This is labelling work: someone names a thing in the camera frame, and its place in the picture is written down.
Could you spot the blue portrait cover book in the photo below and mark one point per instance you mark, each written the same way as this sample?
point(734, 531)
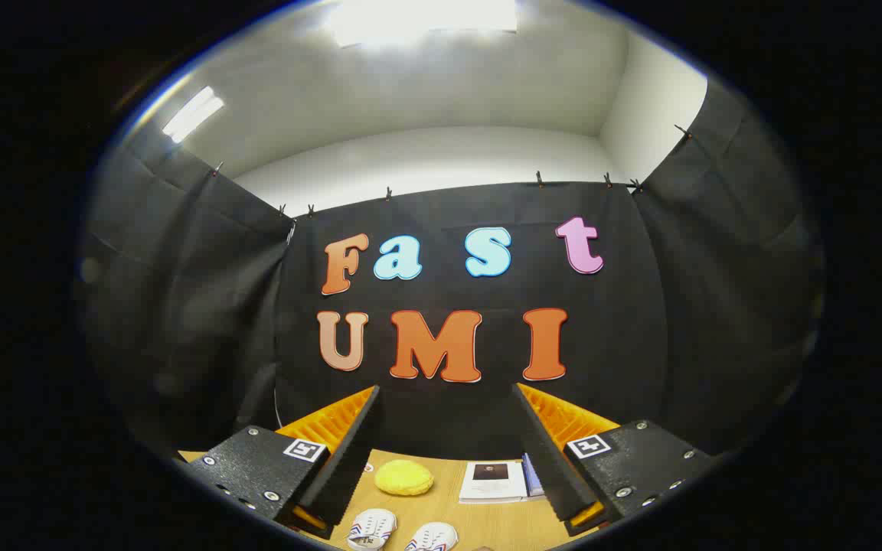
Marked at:
point(531, 478)

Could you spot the white canvas shoe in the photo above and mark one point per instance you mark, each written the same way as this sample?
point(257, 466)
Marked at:
point(370, 528)
point(432, 537)

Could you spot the ceiling light panel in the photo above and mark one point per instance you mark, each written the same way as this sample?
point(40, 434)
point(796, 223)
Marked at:
point(418, 19)

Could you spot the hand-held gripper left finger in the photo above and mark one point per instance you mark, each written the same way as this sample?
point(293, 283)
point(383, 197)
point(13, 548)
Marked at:
point(349, 459)

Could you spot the black backdrop cloth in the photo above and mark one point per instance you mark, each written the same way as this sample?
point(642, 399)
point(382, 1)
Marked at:
point(640, 344)

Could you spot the yellow plush ball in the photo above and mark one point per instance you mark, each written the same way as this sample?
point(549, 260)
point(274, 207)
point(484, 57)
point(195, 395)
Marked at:
point(404, 477)

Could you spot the white book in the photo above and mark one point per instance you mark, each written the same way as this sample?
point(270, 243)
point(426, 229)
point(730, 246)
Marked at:
point(491, 486)

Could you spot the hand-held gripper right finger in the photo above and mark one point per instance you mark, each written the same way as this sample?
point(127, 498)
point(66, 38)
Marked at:
point(544, 459)

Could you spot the ceiling strip light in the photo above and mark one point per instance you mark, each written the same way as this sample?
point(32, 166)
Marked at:
point(192, 115)

